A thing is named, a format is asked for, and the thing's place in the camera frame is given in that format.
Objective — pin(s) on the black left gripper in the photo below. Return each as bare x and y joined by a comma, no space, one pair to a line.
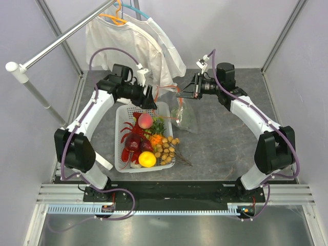
146,101

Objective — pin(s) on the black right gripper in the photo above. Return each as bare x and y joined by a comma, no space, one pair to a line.
191,90

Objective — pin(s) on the pink peach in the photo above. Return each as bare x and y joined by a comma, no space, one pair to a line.
145,121

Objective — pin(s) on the clear orange-zipper zip bag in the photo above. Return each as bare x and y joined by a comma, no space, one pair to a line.
177,102

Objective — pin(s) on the green netted melon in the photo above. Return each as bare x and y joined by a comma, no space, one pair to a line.
183,117

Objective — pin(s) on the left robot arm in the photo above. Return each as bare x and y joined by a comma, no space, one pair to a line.
73,148

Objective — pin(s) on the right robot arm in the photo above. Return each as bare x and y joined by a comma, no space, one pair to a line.
275,148

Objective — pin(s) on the green leafy vegetable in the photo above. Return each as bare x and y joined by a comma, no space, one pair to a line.
157,128

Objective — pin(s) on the white plastic basket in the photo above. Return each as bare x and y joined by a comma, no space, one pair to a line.
125,114

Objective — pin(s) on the red toy lobster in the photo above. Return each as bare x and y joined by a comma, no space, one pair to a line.
127,156

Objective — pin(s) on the brown longan bunch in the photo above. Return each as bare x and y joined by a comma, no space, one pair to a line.
168,151

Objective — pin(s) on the yellow lemon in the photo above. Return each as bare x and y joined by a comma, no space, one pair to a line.
147,159

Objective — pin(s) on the white garlic bulb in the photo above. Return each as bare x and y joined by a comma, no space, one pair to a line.
134,165

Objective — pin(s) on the white t-shirt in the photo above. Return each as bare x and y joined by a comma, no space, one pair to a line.
134,42

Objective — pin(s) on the orange clothes hanger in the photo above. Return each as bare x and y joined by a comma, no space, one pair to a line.
115,18

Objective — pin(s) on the blue clothes hanger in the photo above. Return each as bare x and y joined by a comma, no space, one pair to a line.
133,6

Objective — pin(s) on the metal clothes rack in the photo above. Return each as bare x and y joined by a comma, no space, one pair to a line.
27,147

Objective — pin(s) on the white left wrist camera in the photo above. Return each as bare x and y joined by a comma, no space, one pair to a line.
142,74

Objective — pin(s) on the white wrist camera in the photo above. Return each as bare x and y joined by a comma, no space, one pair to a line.
142,74
202,64

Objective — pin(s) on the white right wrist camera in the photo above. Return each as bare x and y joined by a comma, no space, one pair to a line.
202,64

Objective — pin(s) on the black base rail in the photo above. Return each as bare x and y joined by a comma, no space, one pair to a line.
174,194

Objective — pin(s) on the blue-grey cable duct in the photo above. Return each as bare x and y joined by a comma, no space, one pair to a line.
92,209

